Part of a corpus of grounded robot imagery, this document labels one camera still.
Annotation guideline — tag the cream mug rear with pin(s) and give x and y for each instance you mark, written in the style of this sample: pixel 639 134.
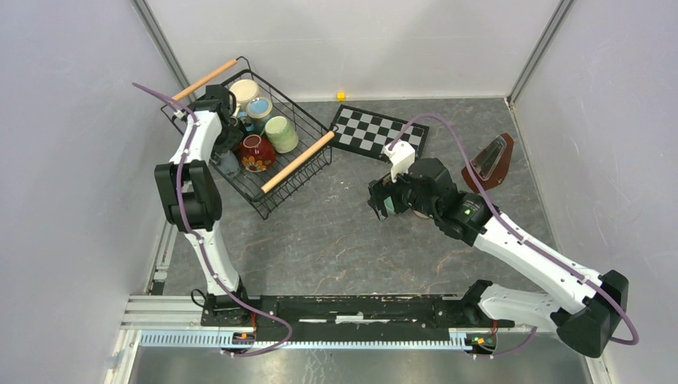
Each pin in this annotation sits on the cream mug rear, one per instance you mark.
pixel 245 90

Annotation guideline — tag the left wooden rack handle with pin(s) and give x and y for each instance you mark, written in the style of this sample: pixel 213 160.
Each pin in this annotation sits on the left wooden rack handle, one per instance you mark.
pixel 190 92

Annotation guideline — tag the small green teacup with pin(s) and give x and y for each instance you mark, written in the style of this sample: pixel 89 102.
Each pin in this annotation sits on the small green teacup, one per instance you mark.
pixel 389 205

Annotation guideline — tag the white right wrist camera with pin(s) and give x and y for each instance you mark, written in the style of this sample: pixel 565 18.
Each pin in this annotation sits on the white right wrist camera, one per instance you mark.
pixel 401 155

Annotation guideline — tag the grey blue mug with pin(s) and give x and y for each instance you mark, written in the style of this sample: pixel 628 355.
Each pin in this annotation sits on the grey blue mug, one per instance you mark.
pixel 228 164

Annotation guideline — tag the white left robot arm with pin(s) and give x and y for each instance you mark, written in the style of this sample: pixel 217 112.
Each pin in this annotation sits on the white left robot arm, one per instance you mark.
pixel 191 201

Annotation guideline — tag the light green mug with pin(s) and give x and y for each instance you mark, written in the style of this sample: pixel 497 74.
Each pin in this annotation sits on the light green mug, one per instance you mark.
pixel 282 134

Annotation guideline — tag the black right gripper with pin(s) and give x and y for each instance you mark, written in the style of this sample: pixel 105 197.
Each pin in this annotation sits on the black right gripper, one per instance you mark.
pixel 380 189

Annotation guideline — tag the black wire dish rack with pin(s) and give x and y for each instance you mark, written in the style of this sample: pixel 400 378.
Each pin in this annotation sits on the black wire dish rack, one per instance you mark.
pixel 248 184

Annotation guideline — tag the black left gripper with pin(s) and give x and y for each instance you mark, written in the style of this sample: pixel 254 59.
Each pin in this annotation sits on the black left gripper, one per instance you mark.
pixel 233 139

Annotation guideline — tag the aluminium rail frame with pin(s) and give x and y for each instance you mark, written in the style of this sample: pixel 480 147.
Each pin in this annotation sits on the aluminium rail frame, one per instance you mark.
pixel 328 248

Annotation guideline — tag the right wooden rack handle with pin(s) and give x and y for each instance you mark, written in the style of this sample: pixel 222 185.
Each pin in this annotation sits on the right wooden rack handle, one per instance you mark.
pixel 297 162

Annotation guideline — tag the blue bottomed mug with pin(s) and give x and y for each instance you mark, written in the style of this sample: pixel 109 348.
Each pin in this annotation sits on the blue bottomed mug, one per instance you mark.
pixel 260 111

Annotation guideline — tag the red floral mug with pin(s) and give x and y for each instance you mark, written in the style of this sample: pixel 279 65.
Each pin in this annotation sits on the red floral mug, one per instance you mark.
pixel 256 153

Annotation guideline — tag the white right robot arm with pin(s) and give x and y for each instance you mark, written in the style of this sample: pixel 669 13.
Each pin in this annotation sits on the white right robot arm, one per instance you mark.
pixel 581 305

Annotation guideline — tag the brown wooden metronome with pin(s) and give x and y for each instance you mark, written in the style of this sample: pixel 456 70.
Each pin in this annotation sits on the brown wooden metronome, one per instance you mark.
pixel 491 165

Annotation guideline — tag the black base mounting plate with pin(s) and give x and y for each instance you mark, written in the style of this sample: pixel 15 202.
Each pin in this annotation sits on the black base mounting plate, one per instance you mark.
pixel 350 318

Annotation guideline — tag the wooden rack handle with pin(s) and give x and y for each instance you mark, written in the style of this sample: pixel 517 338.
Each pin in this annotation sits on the wooden rack handle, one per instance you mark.
pixel 190 92
pixel 297 162

